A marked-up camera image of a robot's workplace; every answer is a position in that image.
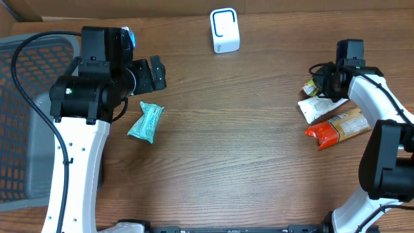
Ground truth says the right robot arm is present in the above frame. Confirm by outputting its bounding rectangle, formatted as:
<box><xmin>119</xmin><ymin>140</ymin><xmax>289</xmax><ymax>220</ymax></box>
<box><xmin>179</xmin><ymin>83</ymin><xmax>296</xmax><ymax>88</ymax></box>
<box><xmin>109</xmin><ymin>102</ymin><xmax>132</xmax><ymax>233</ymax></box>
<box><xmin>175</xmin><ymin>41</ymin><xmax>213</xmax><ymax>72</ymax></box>
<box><xmin>311</xmin><ymin>62</ymin><xmax>413</xmax><ymax>232</ymax></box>

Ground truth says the teal snack packet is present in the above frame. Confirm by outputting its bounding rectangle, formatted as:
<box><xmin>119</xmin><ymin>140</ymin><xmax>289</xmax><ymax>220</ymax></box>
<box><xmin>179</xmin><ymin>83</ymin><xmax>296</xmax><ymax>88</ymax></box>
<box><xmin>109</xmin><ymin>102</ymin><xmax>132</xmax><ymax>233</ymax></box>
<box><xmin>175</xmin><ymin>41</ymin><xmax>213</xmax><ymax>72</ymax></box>
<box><xmin>127</xmin><ymin>102</ymin><xmax>164</xmax><ymax>144</ymax></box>

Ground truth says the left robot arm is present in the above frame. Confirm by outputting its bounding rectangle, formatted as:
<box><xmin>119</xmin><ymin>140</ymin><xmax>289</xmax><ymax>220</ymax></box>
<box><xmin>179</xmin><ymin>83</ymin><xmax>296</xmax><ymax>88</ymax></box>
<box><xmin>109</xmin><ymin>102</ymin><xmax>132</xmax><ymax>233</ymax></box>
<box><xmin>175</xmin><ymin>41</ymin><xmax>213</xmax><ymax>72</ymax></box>
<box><xmin>42</xmin><ymin>27</ymin><xmax>167</xmax><ymax>232</ymax></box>

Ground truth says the white tube gold cap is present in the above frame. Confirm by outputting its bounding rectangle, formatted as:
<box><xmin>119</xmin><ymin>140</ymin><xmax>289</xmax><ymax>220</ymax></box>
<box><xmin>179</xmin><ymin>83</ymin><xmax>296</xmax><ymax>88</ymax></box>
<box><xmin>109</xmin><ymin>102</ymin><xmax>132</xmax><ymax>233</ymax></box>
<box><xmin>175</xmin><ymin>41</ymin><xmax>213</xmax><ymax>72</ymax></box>
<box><xmin>298</xmin><ymin>96</ymin><xmax>348</xmax><ymax>124</ymax></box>

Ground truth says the green snack pouch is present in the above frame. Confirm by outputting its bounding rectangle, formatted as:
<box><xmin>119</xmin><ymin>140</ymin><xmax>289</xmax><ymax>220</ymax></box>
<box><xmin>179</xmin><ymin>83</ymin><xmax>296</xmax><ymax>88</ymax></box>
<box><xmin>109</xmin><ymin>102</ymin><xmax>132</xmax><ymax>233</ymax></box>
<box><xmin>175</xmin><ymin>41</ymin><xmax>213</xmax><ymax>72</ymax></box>
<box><xmin>302</xmin><ymin>80</ymin><xmax>320</xmax><ymax>97</ymax></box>

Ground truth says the orange pasta package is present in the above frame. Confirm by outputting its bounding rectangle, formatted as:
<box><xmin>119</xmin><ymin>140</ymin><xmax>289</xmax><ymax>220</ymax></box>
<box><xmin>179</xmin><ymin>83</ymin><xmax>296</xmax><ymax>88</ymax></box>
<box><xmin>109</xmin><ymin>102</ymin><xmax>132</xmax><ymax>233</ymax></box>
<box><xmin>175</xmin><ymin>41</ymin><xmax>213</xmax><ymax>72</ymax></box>
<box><xmin>305</xmin><ymin>108</ymin><xmax>371</xmax><ymax>150</ymax></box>

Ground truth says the grey plastic mesh basket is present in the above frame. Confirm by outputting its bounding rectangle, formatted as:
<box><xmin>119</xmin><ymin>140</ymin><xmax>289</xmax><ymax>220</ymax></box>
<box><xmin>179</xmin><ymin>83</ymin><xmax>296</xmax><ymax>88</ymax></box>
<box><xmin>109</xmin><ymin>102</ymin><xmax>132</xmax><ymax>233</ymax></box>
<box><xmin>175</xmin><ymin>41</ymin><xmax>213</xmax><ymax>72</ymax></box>
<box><xmin>1</xmin><ymin>34</ymin><xmax>80</xmax><ymax>212</ymax></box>

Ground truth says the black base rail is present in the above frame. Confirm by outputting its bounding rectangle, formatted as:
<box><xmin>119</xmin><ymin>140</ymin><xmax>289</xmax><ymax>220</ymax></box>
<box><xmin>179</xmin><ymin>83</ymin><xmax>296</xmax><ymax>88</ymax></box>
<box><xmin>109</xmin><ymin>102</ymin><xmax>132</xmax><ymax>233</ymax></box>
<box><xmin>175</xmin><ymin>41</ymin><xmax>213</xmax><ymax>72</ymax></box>
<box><xmin>118</xmin><ymin>219</ymin><xmax>334</xmax><ymax>233</ymax></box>

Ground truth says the white barcode scanner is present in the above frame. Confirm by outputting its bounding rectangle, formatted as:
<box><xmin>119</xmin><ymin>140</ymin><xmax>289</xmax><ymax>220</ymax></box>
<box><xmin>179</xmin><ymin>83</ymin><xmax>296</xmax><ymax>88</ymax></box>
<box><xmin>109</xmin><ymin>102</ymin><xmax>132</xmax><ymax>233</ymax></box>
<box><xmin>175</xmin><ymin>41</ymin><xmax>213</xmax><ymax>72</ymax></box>
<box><xmin>210</xmin><ymin>8</ymin><xmax>241</xmax><ymax>54</ymax></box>

